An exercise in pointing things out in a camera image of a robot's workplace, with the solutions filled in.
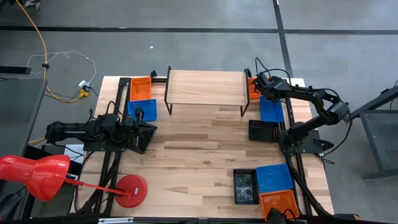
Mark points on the white paper sheet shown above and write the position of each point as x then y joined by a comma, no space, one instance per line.
73,152

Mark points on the wooden shelf with black legs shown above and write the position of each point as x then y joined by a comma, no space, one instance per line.
205,87

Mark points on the black chair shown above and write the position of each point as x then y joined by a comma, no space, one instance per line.
12,205

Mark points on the dark grey desk frame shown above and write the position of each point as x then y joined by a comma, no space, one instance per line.
382,174

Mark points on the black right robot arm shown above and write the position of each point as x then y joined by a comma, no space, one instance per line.
311,95

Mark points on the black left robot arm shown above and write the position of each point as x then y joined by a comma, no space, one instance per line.
77,130

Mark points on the black object with orange tip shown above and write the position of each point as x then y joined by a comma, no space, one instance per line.
354,216

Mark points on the white power adapter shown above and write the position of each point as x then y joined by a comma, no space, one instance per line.
84,84

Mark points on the black metal rig frame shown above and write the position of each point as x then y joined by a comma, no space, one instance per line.
124,81

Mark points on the black flat bar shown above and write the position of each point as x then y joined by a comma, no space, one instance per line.
15,70

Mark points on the silver metal bracket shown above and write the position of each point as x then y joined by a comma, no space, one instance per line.
115,220

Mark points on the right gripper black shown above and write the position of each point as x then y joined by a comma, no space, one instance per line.
272,88

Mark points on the black board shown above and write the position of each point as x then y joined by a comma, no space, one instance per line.
37,151

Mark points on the grey table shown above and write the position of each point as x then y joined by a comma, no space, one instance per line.
18,115

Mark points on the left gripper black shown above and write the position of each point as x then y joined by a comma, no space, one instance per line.
132,124

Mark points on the yellow plug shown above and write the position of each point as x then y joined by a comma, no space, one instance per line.
82,93

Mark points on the red desk lamp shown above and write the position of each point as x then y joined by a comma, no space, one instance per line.
37,177

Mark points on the blue plastic basket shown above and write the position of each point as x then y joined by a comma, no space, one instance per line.
148,109
272,110
274,178

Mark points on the orange plastic basket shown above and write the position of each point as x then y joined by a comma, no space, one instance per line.
251,93
140,88
278,202

